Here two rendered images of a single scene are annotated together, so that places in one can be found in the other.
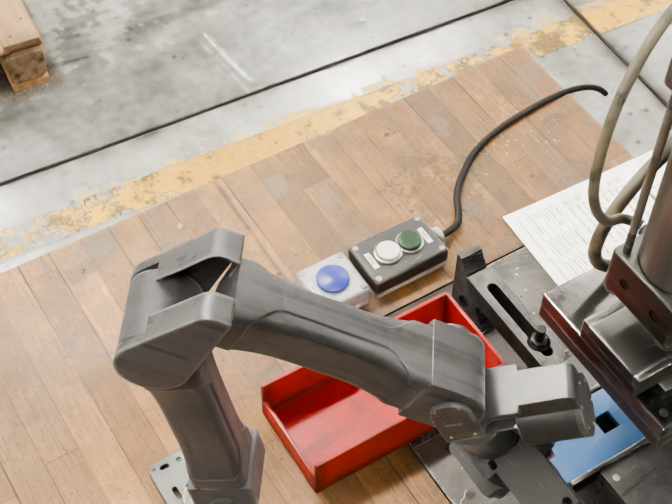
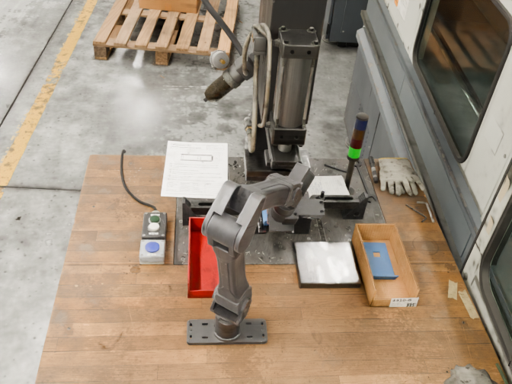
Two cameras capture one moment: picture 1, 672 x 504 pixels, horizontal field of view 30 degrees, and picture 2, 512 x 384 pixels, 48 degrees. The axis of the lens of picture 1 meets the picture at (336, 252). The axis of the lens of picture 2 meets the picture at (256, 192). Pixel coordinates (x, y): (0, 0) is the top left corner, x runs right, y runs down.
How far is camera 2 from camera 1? 0.92 m
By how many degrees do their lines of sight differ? 45
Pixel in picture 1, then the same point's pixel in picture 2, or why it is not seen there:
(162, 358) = (249, 231)
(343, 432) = (214, 278)
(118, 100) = not seen: outside the picture
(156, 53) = not seen: outside the picture
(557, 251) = (186, 190)
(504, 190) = (149, 190)
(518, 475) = (304, 209)
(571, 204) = (171, 178)
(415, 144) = (106, 201)
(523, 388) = (296, 177)
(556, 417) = (307, 178)
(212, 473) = (243, 289)
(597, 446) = not seen: hidden behind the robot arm
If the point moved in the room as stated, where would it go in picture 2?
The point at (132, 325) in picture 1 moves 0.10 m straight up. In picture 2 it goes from (233, 230) to (235, 192)
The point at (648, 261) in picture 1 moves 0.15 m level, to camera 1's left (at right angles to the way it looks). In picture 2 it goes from (287, 122) to (260, 151)
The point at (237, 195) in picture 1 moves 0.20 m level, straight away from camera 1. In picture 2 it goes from (78, 260) to (17, 238)
